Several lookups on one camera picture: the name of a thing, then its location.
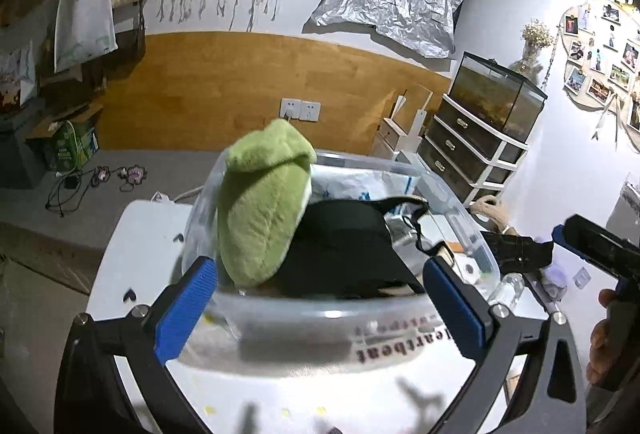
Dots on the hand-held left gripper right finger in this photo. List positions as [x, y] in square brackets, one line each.
[452, 309]

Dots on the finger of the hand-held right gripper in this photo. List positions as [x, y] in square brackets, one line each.
[559, 239]

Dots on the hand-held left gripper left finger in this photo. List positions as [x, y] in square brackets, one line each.
[187, 309]

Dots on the clear plastic bottle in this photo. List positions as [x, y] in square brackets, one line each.
[507, 289]

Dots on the clear plastic container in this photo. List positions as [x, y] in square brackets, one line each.
[300, 329]

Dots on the green plush toy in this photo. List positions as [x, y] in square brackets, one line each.
[260, 214]

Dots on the black cap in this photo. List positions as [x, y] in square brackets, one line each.
[340, 239]

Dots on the person's right hand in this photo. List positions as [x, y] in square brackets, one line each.
[597, 349]

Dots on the white tape roll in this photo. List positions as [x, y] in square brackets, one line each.
[470, 270]

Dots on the beige plush toy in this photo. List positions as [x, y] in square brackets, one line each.
[492, 214]

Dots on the dark plastic drawer unit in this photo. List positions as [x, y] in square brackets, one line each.
[465, 139]

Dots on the pink flower ornament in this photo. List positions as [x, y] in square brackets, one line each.
[102, 175]
[134, 175]

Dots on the glass fish tank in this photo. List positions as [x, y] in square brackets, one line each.
[490, 94]

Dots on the white plastic bag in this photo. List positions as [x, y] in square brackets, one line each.
[350, 184]

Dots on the white desk organizer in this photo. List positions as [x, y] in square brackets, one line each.
[400, 134]

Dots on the photo collage board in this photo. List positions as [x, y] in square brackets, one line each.
[600, 59]

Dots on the vase of dried flowers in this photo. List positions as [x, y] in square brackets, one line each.
[532, 49]

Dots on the green cardboard box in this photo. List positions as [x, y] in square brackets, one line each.
[70, 144]

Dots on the printed paper bag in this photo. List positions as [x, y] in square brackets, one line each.
[17, 79]

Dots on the white tote bag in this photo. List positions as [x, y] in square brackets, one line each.
[85, 19]

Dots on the white wall outlet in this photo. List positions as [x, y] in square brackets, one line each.
[290, 109]
[310, 111]

